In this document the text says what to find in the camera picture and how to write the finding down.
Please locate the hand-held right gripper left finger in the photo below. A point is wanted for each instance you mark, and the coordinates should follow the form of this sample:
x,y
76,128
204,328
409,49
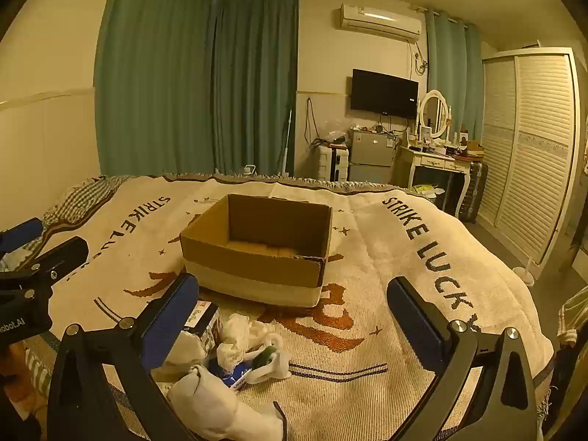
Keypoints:
x,y
169,324

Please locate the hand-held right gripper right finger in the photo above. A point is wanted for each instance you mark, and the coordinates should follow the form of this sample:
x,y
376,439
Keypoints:
x,y
413,317

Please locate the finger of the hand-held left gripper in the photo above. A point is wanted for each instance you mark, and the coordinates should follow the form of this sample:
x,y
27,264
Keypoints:
x,y
20,235
59,256

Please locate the white plastic bag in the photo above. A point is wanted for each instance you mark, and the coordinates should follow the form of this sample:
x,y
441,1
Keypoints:
x,y
243,330

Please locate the white cloth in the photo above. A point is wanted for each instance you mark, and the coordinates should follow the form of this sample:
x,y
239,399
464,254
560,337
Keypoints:
x,y
186,350
216,404

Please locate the brown cardboard box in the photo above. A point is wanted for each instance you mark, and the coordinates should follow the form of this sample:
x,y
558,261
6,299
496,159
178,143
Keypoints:
x,y
257,268

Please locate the white crumpled cloth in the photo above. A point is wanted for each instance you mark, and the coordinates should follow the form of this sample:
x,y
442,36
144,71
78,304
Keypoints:
x,y
186,350

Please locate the black small box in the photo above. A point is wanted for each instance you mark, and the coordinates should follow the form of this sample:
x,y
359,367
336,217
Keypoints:
x,y
205,318

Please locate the green checked bedding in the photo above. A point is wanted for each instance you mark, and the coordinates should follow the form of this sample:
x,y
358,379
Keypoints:
x,y
78,198

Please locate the cream printed blanket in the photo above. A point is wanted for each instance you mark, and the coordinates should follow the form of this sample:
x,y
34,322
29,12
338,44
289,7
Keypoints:
x,y
367,262

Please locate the blue packet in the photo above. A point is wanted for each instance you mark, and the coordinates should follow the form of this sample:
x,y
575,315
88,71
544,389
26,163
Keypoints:
x,y
229,373

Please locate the green round object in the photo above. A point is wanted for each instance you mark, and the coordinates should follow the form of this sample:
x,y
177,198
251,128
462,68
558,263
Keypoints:
x,y
265,357

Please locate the white round stand base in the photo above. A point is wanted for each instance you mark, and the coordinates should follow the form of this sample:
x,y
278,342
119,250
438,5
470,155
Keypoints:
x,y
525,273

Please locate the yellow plastic bag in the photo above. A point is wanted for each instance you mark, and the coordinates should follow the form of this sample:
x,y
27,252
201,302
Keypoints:
x,y
427,189

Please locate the dark suitcase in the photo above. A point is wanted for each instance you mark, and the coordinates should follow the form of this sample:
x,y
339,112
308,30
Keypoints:
x,y
473,193

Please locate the white dressing table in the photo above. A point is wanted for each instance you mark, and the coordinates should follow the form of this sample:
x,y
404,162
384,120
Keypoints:
x,y
429,161

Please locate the striped hanging cloth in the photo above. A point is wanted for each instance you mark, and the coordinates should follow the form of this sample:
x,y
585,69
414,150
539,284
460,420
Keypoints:
x,y
572,317

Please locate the silver small fridge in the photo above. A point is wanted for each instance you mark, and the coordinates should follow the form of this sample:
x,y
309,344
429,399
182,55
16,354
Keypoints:
x,y
370,151

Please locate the white drawer unit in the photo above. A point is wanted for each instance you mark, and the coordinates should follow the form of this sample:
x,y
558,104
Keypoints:
x,y
331,163

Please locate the wide green curtain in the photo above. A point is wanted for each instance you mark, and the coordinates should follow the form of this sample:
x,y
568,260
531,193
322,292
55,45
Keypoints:
x,y
151,78

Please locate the white louvred wardrobe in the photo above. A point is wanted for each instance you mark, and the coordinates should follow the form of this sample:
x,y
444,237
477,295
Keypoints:
x,y
528,147

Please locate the white oval mirror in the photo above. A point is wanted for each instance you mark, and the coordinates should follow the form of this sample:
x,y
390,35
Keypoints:
x,y
434,112

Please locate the white mop stick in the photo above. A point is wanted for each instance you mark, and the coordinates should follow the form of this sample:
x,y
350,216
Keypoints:
x,y
285,147

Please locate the light green window curtain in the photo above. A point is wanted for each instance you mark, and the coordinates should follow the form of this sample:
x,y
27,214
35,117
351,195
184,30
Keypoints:
x,y
452,78

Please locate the narrow green curtain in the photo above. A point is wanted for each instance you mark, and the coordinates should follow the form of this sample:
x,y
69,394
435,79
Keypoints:
x,y
255,82

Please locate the white air conditioner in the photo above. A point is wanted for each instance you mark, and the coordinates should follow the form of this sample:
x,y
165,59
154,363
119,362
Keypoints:
x,y
381,20

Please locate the black wall television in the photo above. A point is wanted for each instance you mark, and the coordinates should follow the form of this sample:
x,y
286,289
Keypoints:
x,y
383,93

